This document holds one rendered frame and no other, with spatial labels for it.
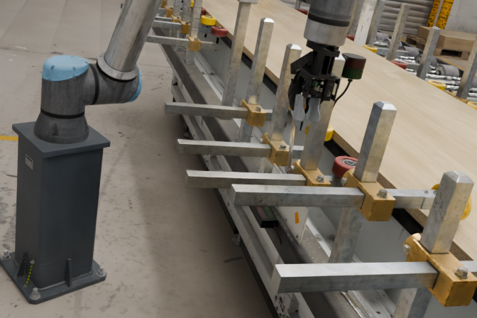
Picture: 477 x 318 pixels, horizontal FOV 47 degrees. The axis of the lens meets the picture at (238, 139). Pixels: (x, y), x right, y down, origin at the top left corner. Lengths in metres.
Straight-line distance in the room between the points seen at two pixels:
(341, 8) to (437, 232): 0.49
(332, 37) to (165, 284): 1.45
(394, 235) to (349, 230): 0.26
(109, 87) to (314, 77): 0.99
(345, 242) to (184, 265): 1.32
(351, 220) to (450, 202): 0.31
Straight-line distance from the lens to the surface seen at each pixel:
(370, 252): 1.54
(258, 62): 1.79
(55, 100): 1.95
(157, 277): 2.36
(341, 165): 1.38
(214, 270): 2.45
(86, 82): 1.95
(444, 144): 1.78
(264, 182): 1.32
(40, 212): 2.06
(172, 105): 1.72
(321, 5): 1.17
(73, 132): 1.98
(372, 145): 1.12
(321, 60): 1.17
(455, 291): 0.94
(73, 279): 2.28
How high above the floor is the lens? 1.42
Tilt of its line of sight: 22 degrees down
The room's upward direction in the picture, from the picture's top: 11 degrees clockwise
